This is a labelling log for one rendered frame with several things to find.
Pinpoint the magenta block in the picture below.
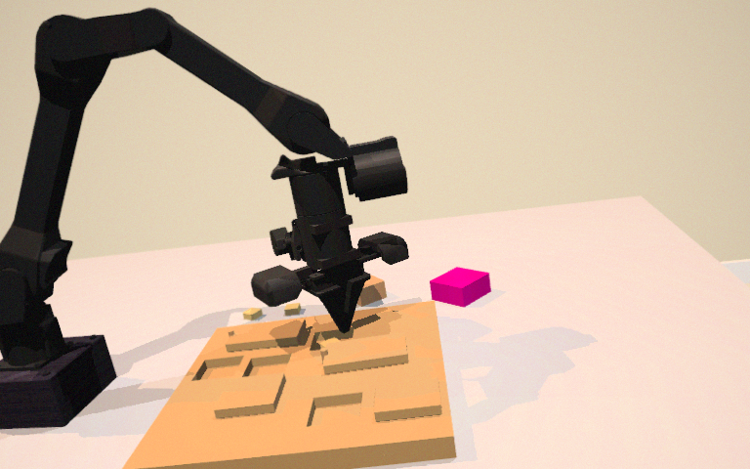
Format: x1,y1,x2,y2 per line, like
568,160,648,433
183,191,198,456
430,268,491,308

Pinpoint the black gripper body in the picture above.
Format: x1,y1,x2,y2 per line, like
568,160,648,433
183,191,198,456
250,205,409,307

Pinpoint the small orange block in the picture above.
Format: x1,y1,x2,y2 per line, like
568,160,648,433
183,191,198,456
357,276,387,307

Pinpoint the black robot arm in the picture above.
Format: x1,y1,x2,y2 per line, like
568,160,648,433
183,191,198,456
0,7,408,371

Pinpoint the tan block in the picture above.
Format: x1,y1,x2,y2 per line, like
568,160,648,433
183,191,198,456
320,337,340,349
242,308,263,320
284,303,301,316

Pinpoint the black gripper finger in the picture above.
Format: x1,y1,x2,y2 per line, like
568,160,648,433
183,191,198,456
332,272,371,332
301,283,347,333

